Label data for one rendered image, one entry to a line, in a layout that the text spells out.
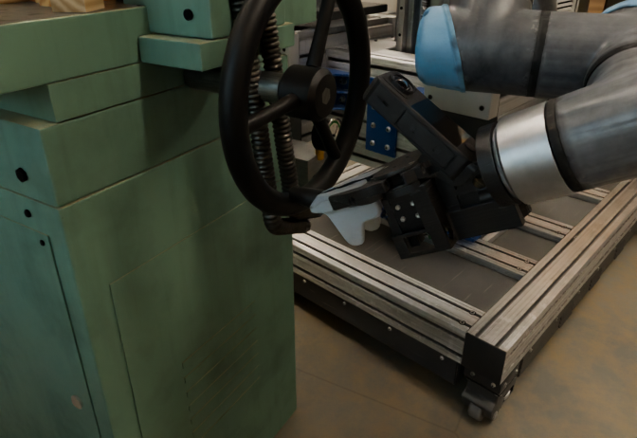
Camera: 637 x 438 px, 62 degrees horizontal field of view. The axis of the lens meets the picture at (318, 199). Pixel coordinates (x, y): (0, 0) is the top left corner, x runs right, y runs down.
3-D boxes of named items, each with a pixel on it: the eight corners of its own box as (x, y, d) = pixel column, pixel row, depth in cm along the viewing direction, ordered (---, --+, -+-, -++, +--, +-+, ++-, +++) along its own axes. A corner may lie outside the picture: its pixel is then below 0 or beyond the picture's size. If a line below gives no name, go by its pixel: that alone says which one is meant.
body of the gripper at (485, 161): (393, 262, 49) (520, 235, 42) (355, 178, 48) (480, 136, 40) (423, 228, 55) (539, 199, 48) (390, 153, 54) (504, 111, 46)
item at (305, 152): (309, 202, 96) (309, 161, 92) (255, 187, 102) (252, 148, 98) (333, 185, 102) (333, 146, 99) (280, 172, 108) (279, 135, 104)
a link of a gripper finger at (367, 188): (326, 217, 50) (405, 193, 45) (319, 202, 50) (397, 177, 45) (350, 198, 54) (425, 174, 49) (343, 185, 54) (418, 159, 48)
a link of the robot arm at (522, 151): (536, 114, 38) (555, 89, 44) (476, 134, 41) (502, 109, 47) (573, 208, 39) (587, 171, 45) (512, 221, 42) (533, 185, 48)
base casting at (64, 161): (54, 211, 56) (34, 129, 52) (-175, 122, 83) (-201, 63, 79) (291, 106, 90) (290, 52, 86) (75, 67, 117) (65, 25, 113)
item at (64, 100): (56, 123, 54) (47, 84, 52) (-53, 95, 64) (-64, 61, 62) (282, 55, 85) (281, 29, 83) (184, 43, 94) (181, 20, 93)
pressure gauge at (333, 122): (325, 168, 92) (325, 122, 89) (306, 163, 94) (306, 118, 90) (342, 156, 97) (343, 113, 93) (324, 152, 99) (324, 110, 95)
